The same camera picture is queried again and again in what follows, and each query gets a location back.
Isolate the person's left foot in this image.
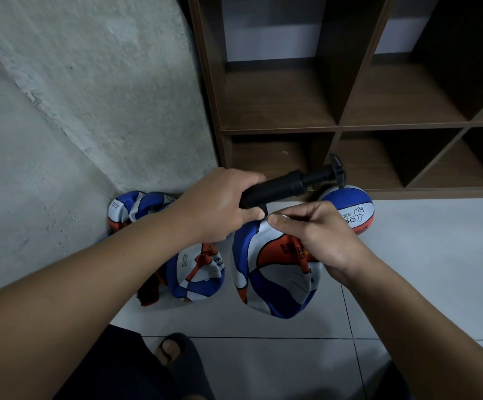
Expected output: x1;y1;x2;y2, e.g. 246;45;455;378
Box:
158;339;183;365

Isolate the black hand pump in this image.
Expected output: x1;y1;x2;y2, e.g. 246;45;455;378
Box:
239;153;348;212

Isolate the blue white red basketball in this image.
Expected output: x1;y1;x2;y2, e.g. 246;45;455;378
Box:
230;214;323;321
164;241;226;302
136;269;171;307
107;191;149;233
320;184;377;237
138;192;178;223

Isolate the black sandal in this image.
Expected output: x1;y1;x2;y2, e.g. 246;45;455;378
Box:
153;331;216;400

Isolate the person's right hand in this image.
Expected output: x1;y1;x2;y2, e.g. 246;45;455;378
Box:
267;199;374;286

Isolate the person's left forearm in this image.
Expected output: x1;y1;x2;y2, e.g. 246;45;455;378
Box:
0;208;211;400

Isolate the brown wooden cubby shelf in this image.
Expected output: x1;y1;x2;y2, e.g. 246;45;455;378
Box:
187;0;483;202

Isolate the person's left hand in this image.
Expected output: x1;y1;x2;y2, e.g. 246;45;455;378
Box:
173;167;268;244

